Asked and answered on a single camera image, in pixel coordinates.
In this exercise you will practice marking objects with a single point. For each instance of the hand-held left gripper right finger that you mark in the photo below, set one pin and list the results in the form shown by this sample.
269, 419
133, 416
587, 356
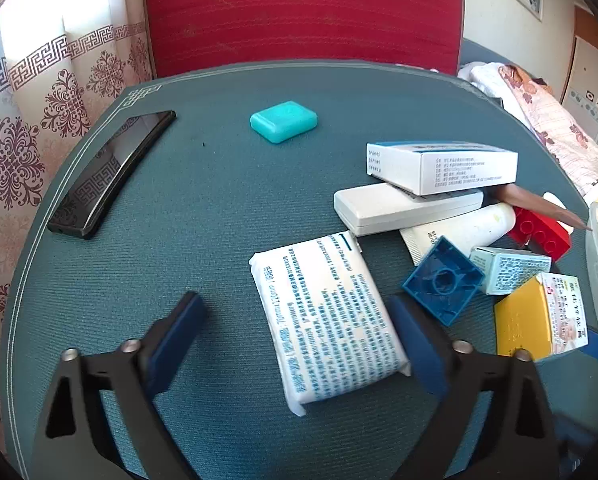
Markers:
419, 345

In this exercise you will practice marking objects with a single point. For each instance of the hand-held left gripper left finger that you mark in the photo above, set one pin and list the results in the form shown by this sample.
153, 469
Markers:
176, 340

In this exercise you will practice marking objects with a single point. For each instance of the blue building block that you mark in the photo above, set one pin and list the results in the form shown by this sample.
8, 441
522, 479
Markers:
444, 280

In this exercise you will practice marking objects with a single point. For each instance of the yellow box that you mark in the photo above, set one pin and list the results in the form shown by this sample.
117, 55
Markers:
521, 320

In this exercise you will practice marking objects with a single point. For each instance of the white tissue pack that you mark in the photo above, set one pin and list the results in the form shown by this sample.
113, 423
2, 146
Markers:
329, 320

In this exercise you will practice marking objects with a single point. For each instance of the pale green small box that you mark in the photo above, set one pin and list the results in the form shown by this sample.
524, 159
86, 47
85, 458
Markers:
514, 270

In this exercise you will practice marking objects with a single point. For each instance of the white cream tube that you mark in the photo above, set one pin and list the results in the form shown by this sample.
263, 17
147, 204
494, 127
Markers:
459, 230

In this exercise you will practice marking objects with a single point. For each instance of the red building block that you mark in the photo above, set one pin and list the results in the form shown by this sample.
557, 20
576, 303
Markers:
544, 237

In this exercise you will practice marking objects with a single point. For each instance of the white remote control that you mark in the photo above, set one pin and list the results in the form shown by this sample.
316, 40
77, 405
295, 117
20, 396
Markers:
379, 207

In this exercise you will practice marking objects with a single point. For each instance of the white jar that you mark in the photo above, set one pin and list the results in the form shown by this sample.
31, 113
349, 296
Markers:
555, 201

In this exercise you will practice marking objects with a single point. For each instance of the brown cosmetic tube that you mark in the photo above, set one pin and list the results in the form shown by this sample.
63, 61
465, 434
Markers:
529, 199

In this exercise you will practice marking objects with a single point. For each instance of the white and blue medicine box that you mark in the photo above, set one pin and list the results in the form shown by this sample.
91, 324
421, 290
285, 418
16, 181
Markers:
454, 170

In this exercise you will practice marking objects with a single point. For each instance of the teal plastic case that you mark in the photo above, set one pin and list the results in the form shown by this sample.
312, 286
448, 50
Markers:
284, 121

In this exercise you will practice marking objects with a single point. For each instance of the teal mat covered desktop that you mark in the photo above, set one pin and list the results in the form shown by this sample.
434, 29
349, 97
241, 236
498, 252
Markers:
204, 200

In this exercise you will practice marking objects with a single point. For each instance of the black smartphone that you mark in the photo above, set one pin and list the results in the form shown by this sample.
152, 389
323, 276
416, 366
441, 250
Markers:
109, 170

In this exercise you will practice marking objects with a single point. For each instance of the bed with red cover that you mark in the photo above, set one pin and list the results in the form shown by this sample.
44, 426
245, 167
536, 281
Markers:
554, 120

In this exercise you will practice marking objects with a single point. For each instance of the white and wooden wardrobe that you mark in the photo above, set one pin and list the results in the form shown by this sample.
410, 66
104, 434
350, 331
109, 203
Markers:
594, 75

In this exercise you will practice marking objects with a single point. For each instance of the patterned cream curtain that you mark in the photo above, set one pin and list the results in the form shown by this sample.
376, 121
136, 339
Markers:
39, 85

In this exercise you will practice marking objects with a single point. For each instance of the red upholstered chair back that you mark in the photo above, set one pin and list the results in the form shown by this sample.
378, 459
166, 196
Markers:
304, 10

